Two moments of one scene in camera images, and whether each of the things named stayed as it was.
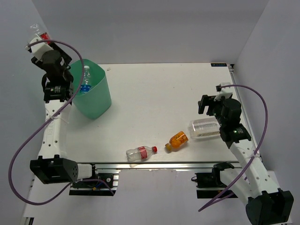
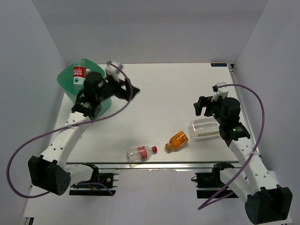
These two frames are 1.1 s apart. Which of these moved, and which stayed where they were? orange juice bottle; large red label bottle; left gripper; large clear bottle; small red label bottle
Moved: left gripper; large red label bottle
Stayed: orange juice bottle; small red label bottle; large clear bottle
